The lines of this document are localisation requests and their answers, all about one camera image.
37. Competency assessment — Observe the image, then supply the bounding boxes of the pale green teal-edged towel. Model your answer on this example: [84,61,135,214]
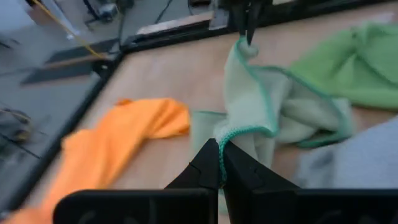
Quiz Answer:
[188,36,356,215]

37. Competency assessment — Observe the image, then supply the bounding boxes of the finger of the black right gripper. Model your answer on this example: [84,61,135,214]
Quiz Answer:
[247,0,264,47]
[231,0,249,35]

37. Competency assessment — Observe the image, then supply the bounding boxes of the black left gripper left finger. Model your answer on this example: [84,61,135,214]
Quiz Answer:
[164,138,220,190]

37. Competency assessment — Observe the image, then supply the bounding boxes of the bright green microfiber towel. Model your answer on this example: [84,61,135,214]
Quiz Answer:
[288,22,398,112]

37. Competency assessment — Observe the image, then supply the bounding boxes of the black hazard-striped floor mat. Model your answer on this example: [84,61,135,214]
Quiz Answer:
[20,39,121,85]

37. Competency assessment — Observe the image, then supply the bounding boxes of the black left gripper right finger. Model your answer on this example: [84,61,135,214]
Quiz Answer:
[221,141,300,224]

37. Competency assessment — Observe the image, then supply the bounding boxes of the orange microfiber towel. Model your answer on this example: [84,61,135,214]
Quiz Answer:
[0,98,192,224]

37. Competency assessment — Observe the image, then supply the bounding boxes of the grey microfiber towel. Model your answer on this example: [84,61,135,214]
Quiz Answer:
[292,115,398,190]

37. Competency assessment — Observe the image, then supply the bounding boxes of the yellow cable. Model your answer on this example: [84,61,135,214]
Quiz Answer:
[30,0,107,60]

